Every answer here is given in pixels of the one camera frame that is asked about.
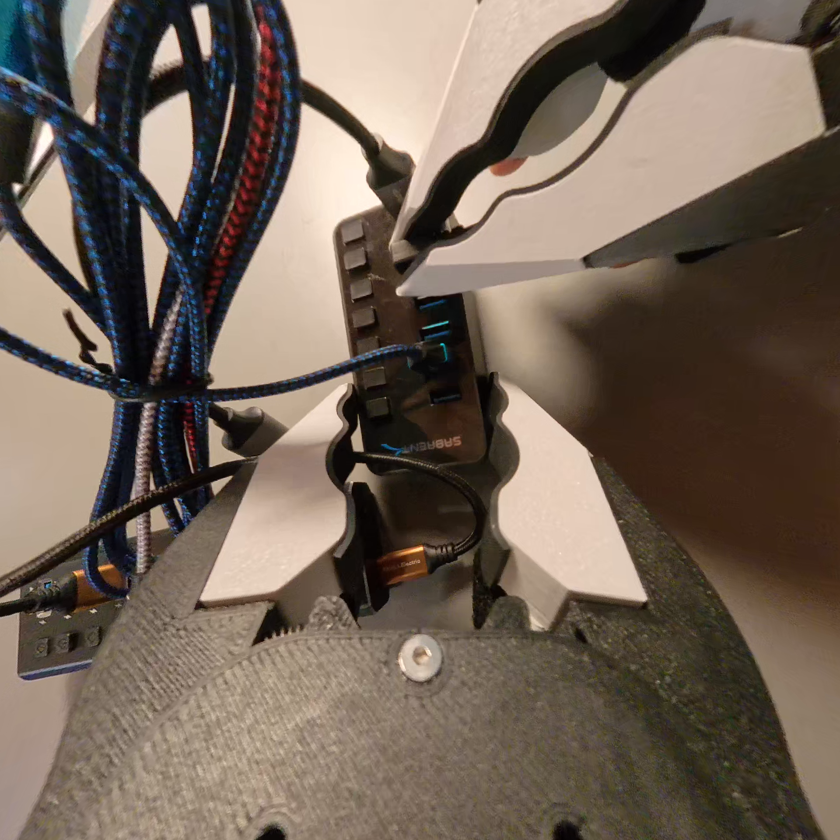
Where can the person's right hand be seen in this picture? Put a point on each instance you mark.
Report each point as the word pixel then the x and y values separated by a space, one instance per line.
pixel 506 167

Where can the dark grey USB hub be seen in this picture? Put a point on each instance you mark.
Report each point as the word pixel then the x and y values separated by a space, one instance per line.
pixel 400 426

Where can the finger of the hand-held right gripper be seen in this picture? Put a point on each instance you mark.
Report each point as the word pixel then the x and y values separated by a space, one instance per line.
pixel 656 170
pixel 472 85

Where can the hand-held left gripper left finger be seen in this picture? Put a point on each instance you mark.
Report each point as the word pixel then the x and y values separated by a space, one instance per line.
pixel 282 512

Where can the black long USB hub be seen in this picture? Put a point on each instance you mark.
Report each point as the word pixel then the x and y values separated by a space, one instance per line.
pixel 59 643

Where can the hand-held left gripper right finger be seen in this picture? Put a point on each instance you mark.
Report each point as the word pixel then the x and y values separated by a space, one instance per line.
pixel 564 518

